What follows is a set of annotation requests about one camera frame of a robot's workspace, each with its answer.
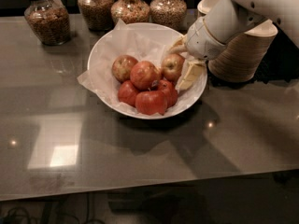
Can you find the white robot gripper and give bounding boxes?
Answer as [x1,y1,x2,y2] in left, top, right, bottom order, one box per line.
[167,17,226,91]

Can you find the yellow-red apple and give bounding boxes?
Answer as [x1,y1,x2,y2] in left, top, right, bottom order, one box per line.
[111,55,138,83]
[161,54,185,83]

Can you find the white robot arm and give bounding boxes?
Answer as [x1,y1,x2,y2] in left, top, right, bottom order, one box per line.
[170,0,299,82]

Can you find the red apple right middle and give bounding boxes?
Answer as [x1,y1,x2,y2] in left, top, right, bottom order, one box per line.
[157,79,178,107]

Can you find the red apple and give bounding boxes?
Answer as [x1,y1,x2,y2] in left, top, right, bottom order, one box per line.
[135,91,167,115]
[130,61,162,91]
[157,79,178,107]
[118,80,139,106]

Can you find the red apple centre top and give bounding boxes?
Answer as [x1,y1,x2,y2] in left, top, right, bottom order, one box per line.
[130,61,162,91]

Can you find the paper bowl stack front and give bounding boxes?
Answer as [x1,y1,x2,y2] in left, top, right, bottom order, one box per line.
[208,20,278,83]

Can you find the white bowl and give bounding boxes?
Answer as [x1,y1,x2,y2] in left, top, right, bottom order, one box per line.
[86,22,208,120]

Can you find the red apple front centre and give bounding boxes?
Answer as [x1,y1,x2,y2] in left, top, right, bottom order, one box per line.
[135,91,167,115]

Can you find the red apple front left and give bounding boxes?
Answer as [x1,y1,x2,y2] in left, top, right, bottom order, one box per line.
[118,80,139,106]

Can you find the glass cereal jar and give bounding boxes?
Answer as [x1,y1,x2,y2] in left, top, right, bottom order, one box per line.
[24,0,70,46]
[111,0,150,24]
[149,0,187,30]
[78,0,114,31]

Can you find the white paper liner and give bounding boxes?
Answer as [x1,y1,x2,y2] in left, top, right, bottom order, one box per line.
[77,19,207,118]

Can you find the glass cereal jar far left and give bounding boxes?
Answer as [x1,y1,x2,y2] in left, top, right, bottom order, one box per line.
[24,0,70,46]

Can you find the black cables under table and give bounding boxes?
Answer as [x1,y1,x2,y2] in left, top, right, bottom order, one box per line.
[0,192,107,224]

